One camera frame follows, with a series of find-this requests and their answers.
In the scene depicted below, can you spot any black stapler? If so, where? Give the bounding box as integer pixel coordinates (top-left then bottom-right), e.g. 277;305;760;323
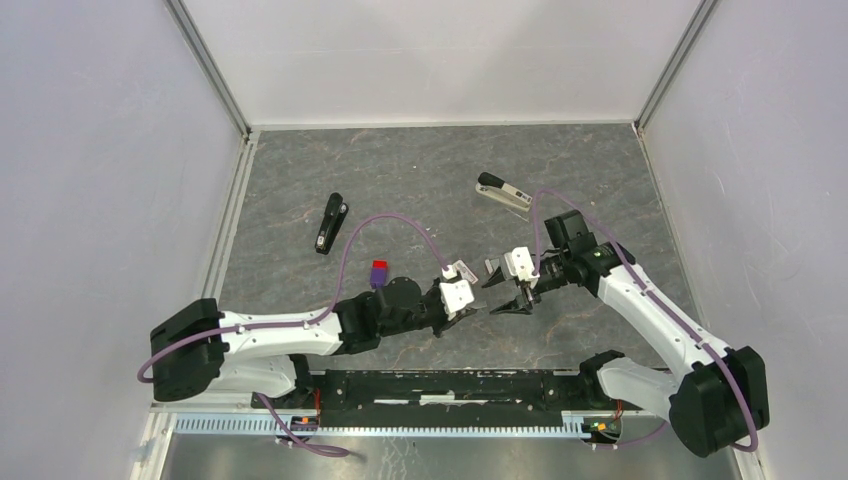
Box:
314;192;349;255

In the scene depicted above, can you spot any staple tray box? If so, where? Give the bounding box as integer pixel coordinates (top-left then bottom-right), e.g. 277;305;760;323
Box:
484;259;498;275

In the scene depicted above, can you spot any red white staple box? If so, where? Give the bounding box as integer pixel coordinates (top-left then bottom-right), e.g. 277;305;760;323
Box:
453;260;479;285

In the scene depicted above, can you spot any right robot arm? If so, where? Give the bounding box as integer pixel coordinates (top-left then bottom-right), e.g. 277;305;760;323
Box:
484;210;770;457

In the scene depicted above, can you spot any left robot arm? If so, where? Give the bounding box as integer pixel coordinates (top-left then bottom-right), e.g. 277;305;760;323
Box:
141;277;476;408

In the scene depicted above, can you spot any purple red block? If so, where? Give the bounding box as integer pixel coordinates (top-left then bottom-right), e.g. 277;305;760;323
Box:
369;260;389;289

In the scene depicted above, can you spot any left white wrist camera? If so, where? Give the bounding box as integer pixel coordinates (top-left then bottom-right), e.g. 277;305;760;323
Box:
438;263;475;313

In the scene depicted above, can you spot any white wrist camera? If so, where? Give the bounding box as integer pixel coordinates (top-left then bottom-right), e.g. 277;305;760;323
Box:
502;246;540;287
438;263;475;313

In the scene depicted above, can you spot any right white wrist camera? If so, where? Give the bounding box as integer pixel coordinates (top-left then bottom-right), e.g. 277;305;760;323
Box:
502;246;540;287

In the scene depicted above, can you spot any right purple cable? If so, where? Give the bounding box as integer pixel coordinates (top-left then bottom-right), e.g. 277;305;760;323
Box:
531;188;760;454

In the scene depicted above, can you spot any purple cable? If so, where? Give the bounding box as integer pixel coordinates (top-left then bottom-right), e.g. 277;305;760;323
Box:
531;188;760;454
137;213;458;460

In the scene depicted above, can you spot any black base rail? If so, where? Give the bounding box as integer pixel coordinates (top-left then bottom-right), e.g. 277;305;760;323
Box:
270;370;636;428

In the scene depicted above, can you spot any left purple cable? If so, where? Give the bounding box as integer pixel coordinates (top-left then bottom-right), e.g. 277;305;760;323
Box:
137;213;458;460

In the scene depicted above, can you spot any white cable duct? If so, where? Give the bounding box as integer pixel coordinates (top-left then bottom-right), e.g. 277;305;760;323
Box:
174;413;590;440

